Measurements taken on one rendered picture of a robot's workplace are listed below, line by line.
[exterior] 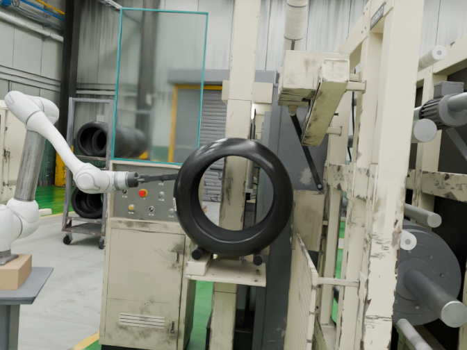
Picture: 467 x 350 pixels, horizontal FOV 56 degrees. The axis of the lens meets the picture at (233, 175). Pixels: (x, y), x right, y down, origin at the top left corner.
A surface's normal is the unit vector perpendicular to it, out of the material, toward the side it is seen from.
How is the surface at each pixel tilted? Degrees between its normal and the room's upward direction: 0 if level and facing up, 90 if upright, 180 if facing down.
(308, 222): 90
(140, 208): 90
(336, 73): 72
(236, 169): 90
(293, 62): 90
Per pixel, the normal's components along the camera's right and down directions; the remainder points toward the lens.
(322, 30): -0.29, 0.03
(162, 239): -0.07, 0.04
